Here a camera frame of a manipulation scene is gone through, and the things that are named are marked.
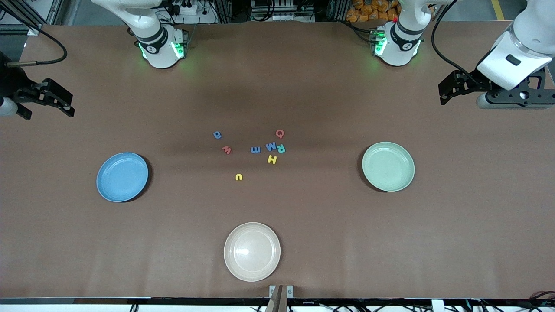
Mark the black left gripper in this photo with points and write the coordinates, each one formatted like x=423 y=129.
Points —
x=474 y=82

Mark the metal table edge bracket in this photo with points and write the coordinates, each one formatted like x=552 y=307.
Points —
x=289 y=291

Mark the yellow uppercase letter H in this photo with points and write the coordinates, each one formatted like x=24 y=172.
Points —
x=272 y=159

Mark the teal uppercase letter R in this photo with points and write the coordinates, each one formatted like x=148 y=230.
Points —
x=281 y=148

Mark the blue lowercase letter m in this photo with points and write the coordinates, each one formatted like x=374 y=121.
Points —
x=256 y=149

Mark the blue uppercase letter M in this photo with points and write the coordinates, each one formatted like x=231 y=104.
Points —
x=270 y=146

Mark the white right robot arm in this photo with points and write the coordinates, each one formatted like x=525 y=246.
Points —
x=158 y=52

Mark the beige plate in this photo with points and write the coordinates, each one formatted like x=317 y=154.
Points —
x=252 y=251

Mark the green plate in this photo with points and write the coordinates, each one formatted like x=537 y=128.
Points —
x=388 y=167

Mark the orange snack bags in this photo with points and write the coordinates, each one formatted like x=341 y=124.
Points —
x=368 y=11

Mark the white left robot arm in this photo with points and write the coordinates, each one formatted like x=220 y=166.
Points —
x=394 y=54

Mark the blue plate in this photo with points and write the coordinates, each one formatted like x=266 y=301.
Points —
x=122 y=177

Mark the grey equipment rack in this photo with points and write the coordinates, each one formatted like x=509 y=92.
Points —
x=282 y=8

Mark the aluminium frame profile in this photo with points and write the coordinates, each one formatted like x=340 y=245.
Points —
x=32 y=30

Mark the red uppercase letter Q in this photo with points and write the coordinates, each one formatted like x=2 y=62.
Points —
x=280 y=133

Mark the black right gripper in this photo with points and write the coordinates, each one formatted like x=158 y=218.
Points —
x=11 y=84

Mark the white power strip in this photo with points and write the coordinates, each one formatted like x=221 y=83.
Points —
x=190 y=8

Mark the blue lowercase letter a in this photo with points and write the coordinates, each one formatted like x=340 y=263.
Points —
x=217 y=135

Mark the red lowercase letter w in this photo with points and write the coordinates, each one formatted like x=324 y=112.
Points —
x=226 y=150

